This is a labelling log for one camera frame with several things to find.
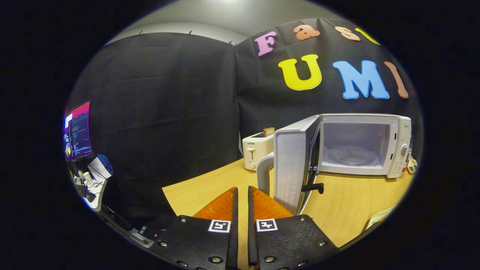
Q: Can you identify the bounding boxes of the white toaster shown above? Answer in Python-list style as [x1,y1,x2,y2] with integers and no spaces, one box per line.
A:
[242,131,275,171]

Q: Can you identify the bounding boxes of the computer monitor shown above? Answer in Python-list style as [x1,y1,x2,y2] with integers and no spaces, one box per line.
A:
[64,100,94,162]

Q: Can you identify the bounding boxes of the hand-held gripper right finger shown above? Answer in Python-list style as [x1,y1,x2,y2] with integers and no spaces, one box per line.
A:
[247,186,340,270]

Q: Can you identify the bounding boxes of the white microwave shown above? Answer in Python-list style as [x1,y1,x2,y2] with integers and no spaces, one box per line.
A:
[257,113,412,216]

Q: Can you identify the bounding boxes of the black keyboard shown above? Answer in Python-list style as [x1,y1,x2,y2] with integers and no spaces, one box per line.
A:
[77,184,96,203]

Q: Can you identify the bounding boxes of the white side desk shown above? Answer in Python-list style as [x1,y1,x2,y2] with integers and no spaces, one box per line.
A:
[73,172,109,212]

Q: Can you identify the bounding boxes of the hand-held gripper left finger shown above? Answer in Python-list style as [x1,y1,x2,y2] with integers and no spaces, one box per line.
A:
[148,186,239,270]

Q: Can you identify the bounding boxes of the cream rectangular tray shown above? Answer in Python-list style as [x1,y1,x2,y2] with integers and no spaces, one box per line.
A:
[366,205,396,230]

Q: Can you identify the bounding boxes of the black backdrop cloth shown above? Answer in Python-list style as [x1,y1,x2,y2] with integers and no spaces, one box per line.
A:
[66,17,424,229]

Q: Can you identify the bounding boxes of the white paper sheet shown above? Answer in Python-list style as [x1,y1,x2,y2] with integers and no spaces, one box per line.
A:
[88,157,112,180]

